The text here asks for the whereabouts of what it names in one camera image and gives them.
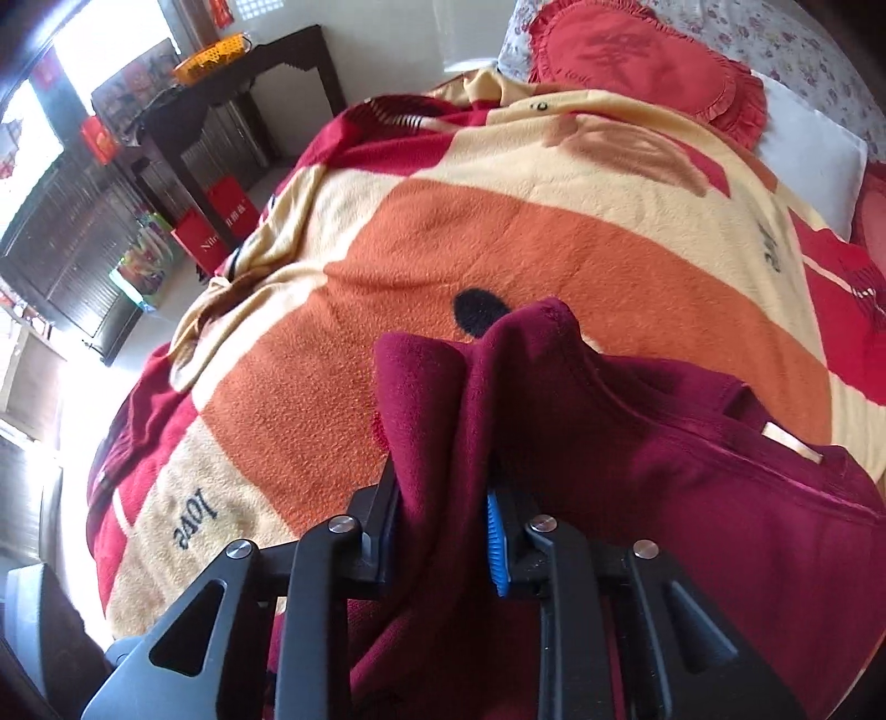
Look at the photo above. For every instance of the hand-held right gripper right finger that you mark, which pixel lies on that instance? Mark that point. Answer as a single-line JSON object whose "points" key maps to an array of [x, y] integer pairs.
{"points": [[497, 547]]}

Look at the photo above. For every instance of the white pillow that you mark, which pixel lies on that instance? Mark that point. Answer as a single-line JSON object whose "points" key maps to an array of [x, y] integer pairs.
{"points": [[810, 145]]}

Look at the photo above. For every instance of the red gift bag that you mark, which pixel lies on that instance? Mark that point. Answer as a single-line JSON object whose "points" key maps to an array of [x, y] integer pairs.
{"points": [[232, 204]]}

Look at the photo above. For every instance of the printed fleece blanket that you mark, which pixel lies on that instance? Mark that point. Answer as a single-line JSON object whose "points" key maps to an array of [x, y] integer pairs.
{"points": [[554, 242]]}

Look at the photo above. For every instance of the colourful printed box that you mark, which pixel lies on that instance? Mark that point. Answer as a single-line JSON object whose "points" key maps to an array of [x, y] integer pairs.
{"points": [[131, 79]]}

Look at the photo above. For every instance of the green colourful box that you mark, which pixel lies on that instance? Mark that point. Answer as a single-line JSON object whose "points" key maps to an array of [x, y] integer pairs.
{"points": [[142, 263]]}

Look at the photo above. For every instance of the red wall paper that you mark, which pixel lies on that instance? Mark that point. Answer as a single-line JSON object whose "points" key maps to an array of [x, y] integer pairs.
{"points": [[223, 12]]}

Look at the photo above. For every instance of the floral bed sheet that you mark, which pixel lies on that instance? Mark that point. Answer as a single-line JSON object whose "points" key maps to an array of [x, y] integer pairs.
{"points": [[796, 41]]}

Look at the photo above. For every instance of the red boxes under table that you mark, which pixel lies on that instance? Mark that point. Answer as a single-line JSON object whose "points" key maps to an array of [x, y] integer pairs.
{"points": [[199, 242]]}

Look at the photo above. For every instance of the small red box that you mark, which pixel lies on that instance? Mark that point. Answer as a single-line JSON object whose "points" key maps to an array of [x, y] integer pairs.
{"points": [[99, 138]]}

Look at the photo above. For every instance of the dark wooden cabinet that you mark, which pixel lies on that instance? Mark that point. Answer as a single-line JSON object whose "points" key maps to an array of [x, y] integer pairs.
{"points": [[69, 256]]}

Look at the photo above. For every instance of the red heart-shaped pillow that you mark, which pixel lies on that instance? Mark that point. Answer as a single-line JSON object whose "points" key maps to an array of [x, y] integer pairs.
{"points": [[871, 208], [623, 62]]}

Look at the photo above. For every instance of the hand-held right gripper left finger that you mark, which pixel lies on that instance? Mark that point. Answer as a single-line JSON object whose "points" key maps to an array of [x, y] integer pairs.
{"points": [[386, 554]]}

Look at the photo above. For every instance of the maroon shirt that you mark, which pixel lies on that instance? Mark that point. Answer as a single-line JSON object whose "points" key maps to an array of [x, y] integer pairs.
{"points": [[623, 484]]}

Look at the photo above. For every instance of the orange plastic basket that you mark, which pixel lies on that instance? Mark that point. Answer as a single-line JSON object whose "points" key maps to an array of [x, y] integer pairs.
{"points": [[211, 59]]}

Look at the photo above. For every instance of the dark wooden table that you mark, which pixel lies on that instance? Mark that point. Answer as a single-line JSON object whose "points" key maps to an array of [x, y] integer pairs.
{"points": [[277, 62]]}

